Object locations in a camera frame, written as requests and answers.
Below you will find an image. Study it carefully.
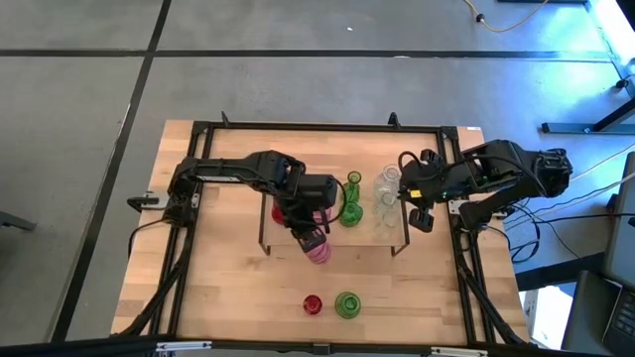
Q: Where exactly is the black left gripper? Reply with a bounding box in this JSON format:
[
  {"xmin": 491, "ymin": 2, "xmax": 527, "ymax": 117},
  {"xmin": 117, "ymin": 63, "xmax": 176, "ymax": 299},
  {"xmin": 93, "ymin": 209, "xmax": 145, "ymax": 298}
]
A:
[{"xmin": 277, "ymin": 195, "xmax": 331, "ymax": 255}]

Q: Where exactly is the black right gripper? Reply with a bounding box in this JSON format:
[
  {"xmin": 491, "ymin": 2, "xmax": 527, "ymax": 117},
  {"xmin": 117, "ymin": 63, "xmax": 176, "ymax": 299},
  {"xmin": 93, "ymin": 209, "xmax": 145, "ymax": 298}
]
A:
[{"xmin": 399, "ymin": 148, "xmax": 470, "ymax": 233}]

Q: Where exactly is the pink bell-shaped ribbed vase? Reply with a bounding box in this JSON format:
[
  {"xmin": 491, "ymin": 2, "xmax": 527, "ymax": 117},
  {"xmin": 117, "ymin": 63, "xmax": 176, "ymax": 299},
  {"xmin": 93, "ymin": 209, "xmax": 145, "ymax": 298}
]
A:
[{"xmin": 302, "ymin": 237, "xmax": 332, "ymax": 266}]

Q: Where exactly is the clear wide-neck glass vase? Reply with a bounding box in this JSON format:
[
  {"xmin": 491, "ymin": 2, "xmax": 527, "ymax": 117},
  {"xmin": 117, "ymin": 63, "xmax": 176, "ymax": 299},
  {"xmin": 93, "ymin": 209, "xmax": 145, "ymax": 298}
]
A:
[{"xmin": 379, "ymin": 165, "xmax": 404, "ymax": 195}]

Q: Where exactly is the small red bulb vase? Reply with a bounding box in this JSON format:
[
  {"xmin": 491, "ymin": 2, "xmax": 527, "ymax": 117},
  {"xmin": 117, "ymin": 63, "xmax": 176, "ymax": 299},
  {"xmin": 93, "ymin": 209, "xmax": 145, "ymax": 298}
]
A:
[{"xmin": 270, "ymin": 200, "xmax": 287, "ymax": 227}]

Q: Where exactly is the wide green ribbed glass vase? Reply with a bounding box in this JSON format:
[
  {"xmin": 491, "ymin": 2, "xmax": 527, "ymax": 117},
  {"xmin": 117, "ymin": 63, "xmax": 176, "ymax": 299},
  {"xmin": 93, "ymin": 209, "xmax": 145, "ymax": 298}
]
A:
[{"xmin": 338, "ymin": 200, "xmax": 365, "ymax": 229}]

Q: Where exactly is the slim green glass vase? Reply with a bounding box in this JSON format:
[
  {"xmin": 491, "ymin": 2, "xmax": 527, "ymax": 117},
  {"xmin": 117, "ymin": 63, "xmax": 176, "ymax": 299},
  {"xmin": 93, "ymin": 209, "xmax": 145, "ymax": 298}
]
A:
[{"xmin": 345, "ymin": 170, "xmax": 363, "ymax": 202}]

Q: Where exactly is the tall red ribbed cylinder vase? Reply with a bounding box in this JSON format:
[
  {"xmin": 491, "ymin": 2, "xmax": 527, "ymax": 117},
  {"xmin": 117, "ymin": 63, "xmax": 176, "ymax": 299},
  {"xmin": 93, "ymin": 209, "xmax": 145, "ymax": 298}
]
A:
[{"xmin": 302, "ymin": 294, "xmax": 323, "ymax": 316}]

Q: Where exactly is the large green diamond-pattern vase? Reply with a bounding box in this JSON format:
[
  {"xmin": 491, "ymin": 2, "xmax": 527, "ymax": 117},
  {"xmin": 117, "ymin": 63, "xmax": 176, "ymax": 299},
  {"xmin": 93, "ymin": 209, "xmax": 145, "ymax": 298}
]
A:
[{"xmin": 334, "ymin": 291, "xmax": 362, "ymax": 320}]

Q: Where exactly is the wooden shelf with black legs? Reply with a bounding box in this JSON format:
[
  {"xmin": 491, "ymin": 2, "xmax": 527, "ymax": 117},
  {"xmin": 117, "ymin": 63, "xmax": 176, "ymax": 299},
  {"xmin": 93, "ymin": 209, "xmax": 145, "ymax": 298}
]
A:
[{"xmin": 257, "ymin": 186, "xmax": 412, "ymax": 258}]

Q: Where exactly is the grey desk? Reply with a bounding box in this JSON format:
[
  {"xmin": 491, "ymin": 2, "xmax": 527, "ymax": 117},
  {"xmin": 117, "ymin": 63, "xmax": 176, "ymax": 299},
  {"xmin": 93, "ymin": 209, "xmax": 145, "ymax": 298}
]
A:
[{"xmin": 560, "ymin": 151, "xmax": 635, "ymax": 357}]

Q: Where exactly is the black keyboard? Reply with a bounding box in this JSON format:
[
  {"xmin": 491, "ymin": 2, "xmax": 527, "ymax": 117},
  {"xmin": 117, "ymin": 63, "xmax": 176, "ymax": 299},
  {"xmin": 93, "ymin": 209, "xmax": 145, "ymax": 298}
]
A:
[{"xmin": 602, "ymin": 287, "xmax": 635, "ymax": 357}]

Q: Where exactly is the black floor stand foot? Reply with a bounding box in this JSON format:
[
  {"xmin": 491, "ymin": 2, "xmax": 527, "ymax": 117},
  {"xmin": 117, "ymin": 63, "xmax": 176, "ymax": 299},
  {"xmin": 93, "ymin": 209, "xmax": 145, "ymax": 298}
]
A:
[{"xmin": 0, "ymin": 210, "xmax": 39, "ymax": 232}]

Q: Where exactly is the black table frame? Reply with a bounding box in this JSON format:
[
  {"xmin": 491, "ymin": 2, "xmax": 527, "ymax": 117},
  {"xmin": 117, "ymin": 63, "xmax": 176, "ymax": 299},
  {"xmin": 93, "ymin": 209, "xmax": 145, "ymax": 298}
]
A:
[{"xmin": 111, "ymin": 111, "xmax": 530, "ymax": 357}]

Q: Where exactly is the black cable bundle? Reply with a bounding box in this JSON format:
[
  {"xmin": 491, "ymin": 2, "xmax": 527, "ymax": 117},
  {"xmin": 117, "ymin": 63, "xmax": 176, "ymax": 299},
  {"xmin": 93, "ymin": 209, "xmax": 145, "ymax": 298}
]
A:
[
  {"xmin": 455, "ymin": 232, "xmax": 530, "ymax": 346},
  {"xmin": 116, "ymin": 217, "xmax": 197, "ymax": 338}
]

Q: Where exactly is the black floor cable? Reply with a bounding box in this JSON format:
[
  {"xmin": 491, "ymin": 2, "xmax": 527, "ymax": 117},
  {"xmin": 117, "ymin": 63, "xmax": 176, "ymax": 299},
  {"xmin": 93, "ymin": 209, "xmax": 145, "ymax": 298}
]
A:
[{"xmin": 495, "ymin": 197, "xmax": 635, "ymax": 264}]

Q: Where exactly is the black desk leg frame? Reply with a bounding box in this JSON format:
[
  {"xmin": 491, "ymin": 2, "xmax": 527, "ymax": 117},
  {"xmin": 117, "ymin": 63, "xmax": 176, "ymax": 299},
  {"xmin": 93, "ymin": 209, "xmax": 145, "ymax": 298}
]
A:
[{"xmin": 540, "ymin": 96, "xmax": 635, "ymax": 135}]

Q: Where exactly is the silver frame bracket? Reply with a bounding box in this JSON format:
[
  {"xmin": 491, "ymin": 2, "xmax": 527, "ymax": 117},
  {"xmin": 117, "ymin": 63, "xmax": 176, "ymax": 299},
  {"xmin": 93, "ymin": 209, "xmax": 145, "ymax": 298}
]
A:
[
  {"xmin": 430, "ymin": 346, "xmax": 490, "ymax": 357},
  {"xmin": 156, "ymin": 340, "xmax": 213, "ymax": 353}
]

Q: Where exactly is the white floor cable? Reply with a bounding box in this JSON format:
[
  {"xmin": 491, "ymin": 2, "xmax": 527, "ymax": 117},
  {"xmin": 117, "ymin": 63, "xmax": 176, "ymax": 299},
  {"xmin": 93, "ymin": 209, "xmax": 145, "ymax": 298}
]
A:
[{"xmin": 570, "ymin": 143, "xmax": 635, "ymax": 209}]

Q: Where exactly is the yellow floor cable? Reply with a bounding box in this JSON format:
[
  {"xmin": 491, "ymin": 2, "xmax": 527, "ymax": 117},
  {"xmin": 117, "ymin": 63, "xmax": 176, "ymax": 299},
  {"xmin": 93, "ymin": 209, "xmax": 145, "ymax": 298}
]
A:
[{"xmin": 463, "ymin": 0, "xmax": 550, "ymax": 35}]

